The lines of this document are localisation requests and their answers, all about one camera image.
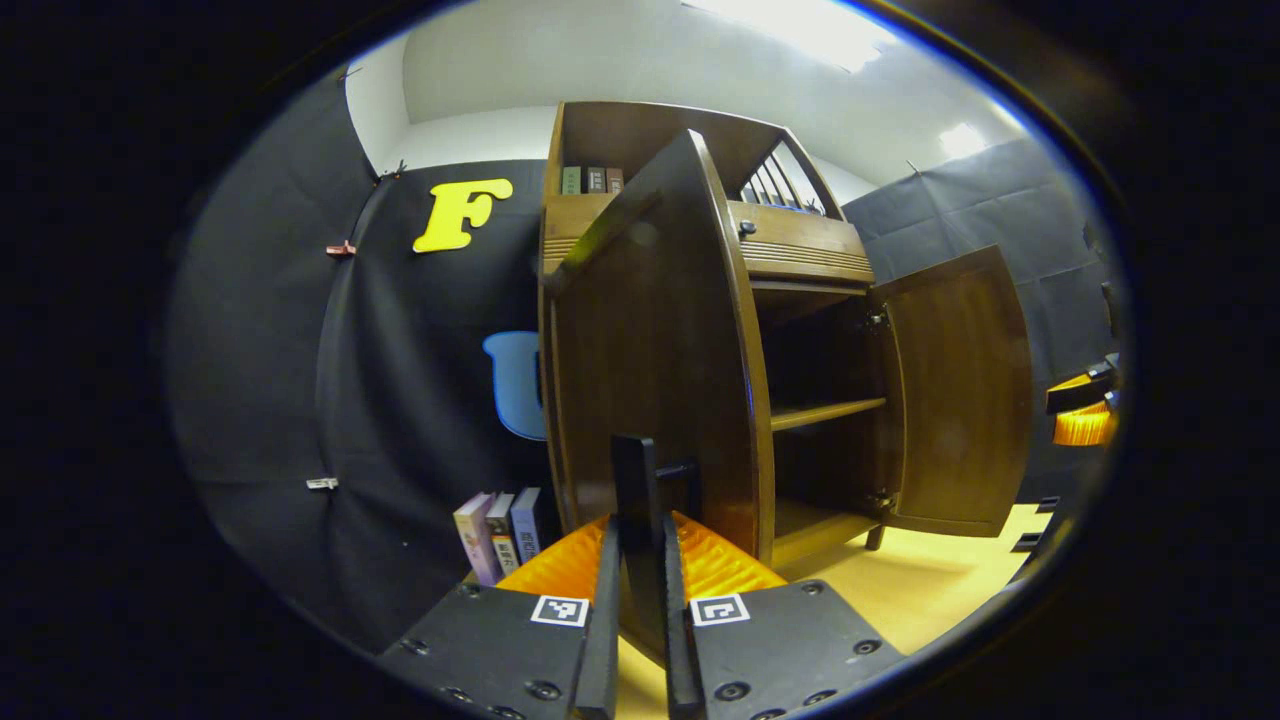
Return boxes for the lilac book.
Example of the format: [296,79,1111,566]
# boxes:
[510,487,547,563]

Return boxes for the wooden cabinet drawer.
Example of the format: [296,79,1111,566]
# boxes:
[540,193,876,291]

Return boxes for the black backdrop cloth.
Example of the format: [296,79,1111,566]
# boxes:
[165,65,1121,651]

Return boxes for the wooden double-door shoe cabinet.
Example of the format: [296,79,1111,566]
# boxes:
[538,100,1034,669]

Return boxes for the brown and yellow book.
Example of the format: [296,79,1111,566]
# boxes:
[486,492,522,576]

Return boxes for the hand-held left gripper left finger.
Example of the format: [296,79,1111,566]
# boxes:
[380,512,623,720]

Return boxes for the wooden inner cabinet shelf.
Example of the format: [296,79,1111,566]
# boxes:
[770,397,888,433]

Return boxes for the black door handle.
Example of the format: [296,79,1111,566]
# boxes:
[610,435,701,641]

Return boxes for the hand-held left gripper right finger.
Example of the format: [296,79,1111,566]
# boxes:
[660,510,906,720]

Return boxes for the large ceiling light panel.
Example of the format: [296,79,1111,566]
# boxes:
[680,0,901,73]

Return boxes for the wooden shoe cabinet door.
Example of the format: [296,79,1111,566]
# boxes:
[540,128,776,669]
[868,245,1034,538]

